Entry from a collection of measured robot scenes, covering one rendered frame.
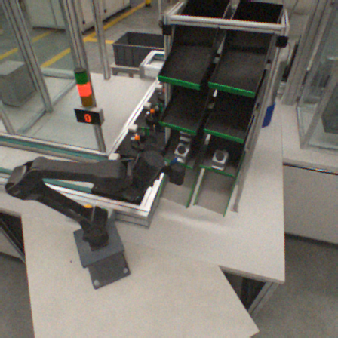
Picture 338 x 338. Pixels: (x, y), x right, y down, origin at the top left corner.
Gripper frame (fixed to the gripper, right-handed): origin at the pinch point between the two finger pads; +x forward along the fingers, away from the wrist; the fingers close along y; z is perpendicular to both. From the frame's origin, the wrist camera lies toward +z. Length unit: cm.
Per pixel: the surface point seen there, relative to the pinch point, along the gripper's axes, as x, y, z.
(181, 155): 11.5, -2.1, -3.2
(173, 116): 13.4, 3.6, 9.3
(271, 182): 61, -36, -31
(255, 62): 18.0, -18.0, 30.3
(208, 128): 13.9, -9.2, 8.3
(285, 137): 102, -37, -21
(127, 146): 40, 38, -25
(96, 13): 105, 106, 31
